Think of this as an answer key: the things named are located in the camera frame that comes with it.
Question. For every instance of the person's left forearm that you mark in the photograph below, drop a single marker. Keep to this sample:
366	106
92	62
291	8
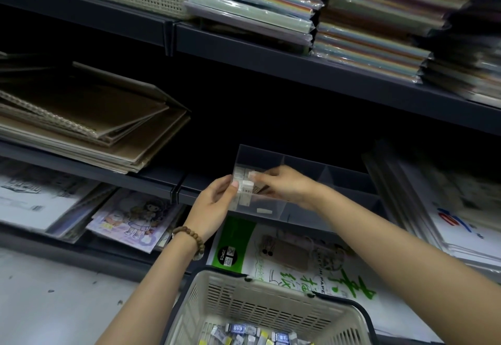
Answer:
148	298

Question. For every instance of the beige plastic shopping basket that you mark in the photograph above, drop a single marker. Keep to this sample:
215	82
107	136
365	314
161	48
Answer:
219	280

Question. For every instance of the clear plastic divided tray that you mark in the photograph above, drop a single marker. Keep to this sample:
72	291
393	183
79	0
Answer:
344	184

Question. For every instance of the pile of mixed packaged erasers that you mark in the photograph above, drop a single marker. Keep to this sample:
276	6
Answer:
242	333

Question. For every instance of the person's right hand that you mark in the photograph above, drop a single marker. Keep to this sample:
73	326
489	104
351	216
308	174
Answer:
291	186

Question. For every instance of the person's right forearm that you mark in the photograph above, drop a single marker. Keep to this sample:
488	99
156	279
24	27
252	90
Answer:
411	270

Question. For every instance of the person's left hand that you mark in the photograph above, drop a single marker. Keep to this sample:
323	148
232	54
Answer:
209	211

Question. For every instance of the purple cartoon cover book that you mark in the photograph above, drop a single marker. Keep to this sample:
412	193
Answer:
129	219

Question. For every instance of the brown sketchbook stack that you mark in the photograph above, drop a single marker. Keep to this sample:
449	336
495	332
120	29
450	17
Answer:
98	121

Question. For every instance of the spiral sketch pad stack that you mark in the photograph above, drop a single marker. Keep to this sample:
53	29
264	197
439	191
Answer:
39	200

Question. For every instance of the dark metal shelf unit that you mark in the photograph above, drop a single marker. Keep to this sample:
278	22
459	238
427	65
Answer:
98	16

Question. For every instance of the white poster paper stack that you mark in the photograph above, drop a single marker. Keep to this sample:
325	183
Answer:
462	215

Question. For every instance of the white eraser bundle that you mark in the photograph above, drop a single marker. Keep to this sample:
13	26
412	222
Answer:
245	194

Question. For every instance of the green and white paper pack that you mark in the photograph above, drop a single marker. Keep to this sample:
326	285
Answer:
235	239

